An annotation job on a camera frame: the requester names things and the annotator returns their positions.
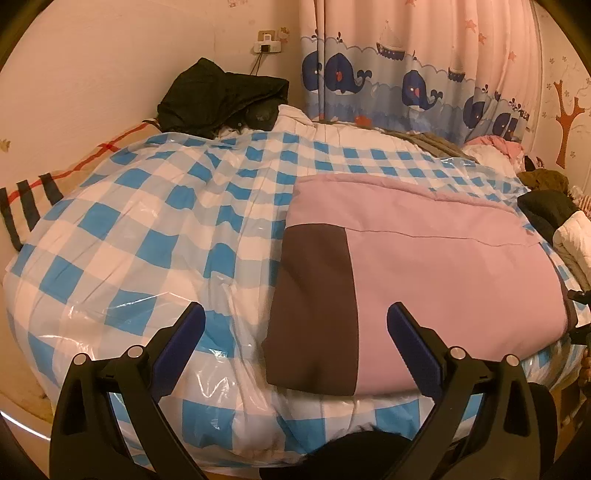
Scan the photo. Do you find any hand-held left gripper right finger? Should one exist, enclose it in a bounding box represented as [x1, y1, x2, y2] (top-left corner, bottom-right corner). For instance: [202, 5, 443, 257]
[387, 302, 539, 480]

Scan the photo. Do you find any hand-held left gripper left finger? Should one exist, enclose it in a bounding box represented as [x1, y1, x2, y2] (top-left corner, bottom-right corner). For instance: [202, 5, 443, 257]
[48, 301, 207, 480]

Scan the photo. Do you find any pink and brown garment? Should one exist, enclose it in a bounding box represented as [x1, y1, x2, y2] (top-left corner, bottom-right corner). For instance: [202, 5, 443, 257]
[262, 173, 580, 397]

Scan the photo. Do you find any pink clothes pile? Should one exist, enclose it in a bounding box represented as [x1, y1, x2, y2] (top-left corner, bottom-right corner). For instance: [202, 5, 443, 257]
[462, 135, 528, 171]

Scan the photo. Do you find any white puffer jacket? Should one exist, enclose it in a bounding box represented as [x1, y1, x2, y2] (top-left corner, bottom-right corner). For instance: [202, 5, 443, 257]
[551, 210, 591, 283]

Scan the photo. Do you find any black garment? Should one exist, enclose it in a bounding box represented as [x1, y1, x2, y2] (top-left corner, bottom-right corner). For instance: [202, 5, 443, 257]
[517, 190, 581, 246]

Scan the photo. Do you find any olive green garment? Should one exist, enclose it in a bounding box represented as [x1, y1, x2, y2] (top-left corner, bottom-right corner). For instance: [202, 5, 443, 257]
[517, 168, 572, 195]

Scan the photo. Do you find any dark cloth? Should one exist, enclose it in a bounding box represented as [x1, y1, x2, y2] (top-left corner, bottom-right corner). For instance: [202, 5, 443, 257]
[259, 427, 416, 480]

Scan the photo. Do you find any grey olive cloth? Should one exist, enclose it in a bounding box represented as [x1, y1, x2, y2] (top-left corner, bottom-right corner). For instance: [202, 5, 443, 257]
[383, 129, 477, 162]

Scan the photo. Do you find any striped beige pillow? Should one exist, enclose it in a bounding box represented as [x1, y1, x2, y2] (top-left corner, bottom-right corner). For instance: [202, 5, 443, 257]
[0, 120, 162, 252]

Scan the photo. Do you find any white quilt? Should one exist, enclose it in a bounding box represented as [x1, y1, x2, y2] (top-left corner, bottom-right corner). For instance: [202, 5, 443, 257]
[277, 104, 462, 158]

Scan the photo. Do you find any black jacket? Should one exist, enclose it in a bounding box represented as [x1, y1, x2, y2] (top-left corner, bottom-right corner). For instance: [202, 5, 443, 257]
[157, 58, 289, 139]

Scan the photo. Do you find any pink whale print curtain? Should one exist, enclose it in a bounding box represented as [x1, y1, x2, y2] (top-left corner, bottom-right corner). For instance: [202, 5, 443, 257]
[298, 0, 542, 141]

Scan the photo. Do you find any white wall socket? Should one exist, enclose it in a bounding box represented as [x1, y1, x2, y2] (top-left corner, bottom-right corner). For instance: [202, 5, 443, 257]
[253, 30, 283, 54]

